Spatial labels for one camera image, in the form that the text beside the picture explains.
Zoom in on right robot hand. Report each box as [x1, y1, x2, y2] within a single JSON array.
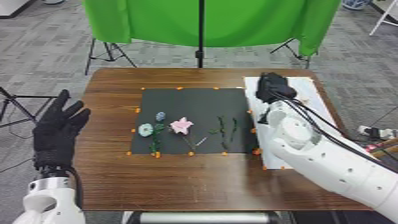
[[254, 71, 298, 104]]

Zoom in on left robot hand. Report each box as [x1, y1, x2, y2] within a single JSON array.
[[32, 89, 92, 173]]

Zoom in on white sheet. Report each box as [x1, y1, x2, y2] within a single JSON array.
[[243, 76, 357, 170]]

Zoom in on black tripod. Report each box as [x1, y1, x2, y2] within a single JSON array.
[[0, 87, 60, 129]]

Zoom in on black backdrop stand legs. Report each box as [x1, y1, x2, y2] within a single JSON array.
[[268, 37, 314, 70], [83, 38, 138, 76]]

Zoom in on dark mat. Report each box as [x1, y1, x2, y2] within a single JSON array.
[[129, 87, 261, 155]]

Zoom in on green sprig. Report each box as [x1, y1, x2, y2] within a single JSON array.
[[207, 115, 231, 152], [229, 117, 239, 143]]

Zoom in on pale teal flower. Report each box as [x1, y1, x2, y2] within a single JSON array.
[[136, 122, 156, 138]]

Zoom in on blue flower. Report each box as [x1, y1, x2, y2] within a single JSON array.
[[149, 111, 168, 158]]

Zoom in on pink flower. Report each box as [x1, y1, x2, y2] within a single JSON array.
[[168, 116, 209, 153]]

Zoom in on black stand pole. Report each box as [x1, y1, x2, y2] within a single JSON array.
[[193, 0, 207, 69]]

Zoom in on white power strip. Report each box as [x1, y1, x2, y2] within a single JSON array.
[[355, 124, 398, 141]]

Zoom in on white stand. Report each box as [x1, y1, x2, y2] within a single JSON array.
[[367, 0, 398, 37]]

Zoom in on pale grey bar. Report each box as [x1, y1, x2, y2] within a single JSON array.
[[138, 212, 271, 224]]

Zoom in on black cable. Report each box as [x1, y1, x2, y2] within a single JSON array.
[[268, 91, 398, 174]]

